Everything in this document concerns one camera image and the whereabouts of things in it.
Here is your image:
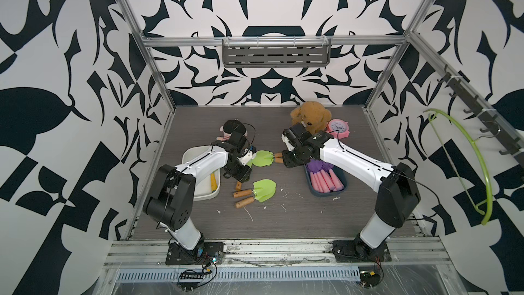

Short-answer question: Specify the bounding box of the purple shovel pink handle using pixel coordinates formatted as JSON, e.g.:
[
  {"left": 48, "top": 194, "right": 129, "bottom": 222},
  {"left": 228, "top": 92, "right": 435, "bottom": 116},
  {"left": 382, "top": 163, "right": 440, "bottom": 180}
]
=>
[
  {"left": 306, "top": 161, "right": 323, "bottom": 193},
  {"left": 328, "top": 165, "right": 344, "bottom": 191},
  {"left": 316, "top": 170, "right": 334, "bottom": 193}
]

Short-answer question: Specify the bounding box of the green shovel yellow handle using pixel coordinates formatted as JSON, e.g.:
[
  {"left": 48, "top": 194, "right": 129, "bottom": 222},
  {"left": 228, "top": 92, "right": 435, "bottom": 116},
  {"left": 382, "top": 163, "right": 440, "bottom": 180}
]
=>
[{"left": 210, "top": 173, "right": 218, "bottom": 193}]

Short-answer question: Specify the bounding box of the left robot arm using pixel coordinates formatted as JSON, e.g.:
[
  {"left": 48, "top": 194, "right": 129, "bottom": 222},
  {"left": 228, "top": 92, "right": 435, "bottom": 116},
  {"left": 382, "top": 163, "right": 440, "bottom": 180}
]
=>
[{"left": 143, "top": 130, "right": 256, "bottom": 265}]

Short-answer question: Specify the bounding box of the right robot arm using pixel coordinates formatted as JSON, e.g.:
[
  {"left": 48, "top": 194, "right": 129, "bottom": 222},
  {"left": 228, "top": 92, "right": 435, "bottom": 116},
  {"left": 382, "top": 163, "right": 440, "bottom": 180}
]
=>
[{"left": 282, "top": 124, "right": 421, "bottom": 262}]

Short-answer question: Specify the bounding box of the white storage box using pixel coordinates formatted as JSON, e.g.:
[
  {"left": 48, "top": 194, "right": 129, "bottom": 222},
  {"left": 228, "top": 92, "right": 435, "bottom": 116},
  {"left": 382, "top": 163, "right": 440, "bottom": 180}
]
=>
[{"left": 181, "top": 146, "right": 221, "bottom": 202}]

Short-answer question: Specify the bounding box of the teal storage box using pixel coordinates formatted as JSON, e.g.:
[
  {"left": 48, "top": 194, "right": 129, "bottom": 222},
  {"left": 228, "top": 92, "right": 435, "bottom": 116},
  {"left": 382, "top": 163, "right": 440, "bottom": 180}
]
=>
[{"left": 304, "top": 165, "right": 348, "bottom": 197}]

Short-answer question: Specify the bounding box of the brown plush dog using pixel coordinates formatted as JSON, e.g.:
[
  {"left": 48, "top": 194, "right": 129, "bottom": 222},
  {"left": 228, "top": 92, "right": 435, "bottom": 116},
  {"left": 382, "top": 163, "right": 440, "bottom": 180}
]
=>
[{"left": 290, "top": 101, "right": 332, "bottom": 135}]

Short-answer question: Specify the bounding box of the pink alarm clock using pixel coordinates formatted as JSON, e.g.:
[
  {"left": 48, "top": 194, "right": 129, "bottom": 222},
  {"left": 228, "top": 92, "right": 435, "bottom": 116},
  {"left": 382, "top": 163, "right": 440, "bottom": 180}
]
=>
[{"left": 326, "top": 119, "right": 351, "bottom": 139}]

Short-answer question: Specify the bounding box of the plush doll black hair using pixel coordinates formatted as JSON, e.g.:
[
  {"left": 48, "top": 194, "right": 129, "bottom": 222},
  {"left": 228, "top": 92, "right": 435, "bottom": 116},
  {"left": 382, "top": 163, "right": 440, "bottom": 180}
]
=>
[{"left": 216, "top": 120, "right": 248, "bottom": 141}]

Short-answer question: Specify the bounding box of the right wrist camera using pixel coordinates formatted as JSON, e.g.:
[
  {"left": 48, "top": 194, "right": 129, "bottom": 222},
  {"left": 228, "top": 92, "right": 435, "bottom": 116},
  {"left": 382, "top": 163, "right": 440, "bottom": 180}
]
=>
[{"left": 281, "top": 129, "right": 295, "bottom": 152}]

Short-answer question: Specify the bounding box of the grey hook rail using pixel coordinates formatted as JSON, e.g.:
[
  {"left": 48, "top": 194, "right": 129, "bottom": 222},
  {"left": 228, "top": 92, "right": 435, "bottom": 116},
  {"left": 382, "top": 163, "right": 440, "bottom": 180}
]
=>
[{"left": 438, "top": 64, "right": 523, "bottom": 167}]

